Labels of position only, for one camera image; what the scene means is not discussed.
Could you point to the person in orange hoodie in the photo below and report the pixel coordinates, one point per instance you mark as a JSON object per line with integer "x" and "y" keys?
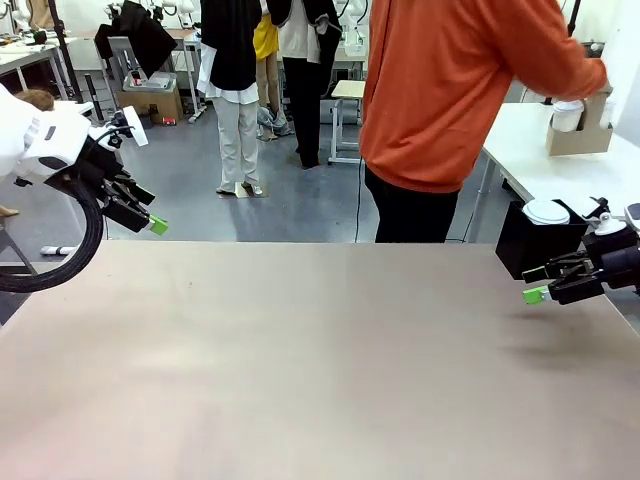
{"x": 430, "y": 100}

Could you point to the brown cardboard cup carrier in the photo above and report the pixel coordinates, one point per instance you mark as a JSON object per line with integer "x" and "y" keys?
{"x": 575, "y": 142}

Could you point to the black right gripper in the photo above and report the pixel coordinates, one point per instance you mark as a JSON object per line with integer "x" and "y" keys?
{"x": 620, "y": 265}

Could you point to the person in black-white coat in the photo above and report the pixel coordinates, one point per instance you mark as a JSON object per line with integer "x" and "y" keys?
{"x": 307, "y": 75}

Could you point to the person in white trousers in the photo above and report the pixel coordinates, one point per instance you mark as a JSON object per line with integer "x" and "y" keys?
{"x": 237, "y": 100}

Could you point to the person in yellow top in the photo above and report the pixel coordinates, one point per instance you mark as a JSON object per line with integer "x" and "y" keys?
{"x": 267, "y": 70}

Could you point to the cardboard box on floor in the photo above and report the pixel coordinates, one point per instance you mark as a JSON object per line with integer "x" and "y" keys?
{"x": 150, "y": 105}

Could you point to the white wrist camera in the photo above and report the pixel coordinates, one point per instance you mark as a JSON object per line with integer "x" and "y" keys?
{"x": 607, "y": 227}
{"x": 135, "y": 125}

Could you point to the small beige-top stool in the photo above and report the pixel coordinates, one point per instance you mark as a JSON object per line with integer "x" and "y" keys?
{"x": 347, "y": 90}

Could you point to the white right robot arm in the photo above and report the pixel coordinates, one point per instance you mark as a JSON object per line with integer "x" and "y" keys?
{"x": 634, "y": 215}

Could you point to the person's right hand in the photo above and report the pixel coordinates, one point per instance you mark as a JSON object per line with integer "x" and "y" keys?
{"x": 608, "y": 87}

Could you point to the black stand pole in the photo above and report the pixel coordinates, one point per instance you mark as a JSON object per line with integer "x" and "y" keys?
{"x": 574, "y": 17}

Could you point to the black box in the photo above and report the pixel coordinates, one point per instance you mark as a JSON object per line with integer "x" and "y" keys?
{"x": 520, "y": 245}

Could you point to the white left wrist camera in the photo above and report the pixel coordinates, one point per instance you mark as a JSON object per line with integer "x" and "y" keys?
{"x": 135, "y": 125}

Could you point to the black tripod pole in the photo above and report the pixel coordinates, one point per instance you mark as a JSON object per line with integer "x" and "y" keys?
{"x": 67, "y": 50}

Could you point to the black hanging cloth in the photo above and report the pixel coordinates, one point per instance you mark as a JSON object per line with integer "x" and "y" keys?
{"x": 140, "y": 35}

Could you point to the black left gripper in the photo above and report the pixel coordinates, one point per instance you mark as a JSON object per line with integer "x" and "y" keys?
{"x": 97, "y": 167}

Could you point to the person's right forearm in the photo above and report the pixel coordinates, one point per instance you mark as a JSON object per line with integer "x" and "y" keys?
{"x": 555, "y": 62}

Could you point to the brown furry item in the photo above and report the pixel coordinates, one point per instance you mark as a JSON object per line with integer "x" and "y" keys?
{"x": 36, "y": 99}

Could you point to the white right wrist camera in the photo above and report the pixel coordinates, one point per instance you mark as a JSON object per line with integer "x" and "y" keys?
{"x": 607, "y": 227}

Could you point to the clear plastic container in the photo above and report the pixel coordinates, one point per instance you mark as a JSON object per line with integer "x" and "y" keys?
{"x": 150, "y": 81}

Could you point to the large white side table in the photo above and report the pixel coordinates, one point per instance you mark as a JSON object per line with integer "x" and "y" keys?
{"x": 550, "y": 175}

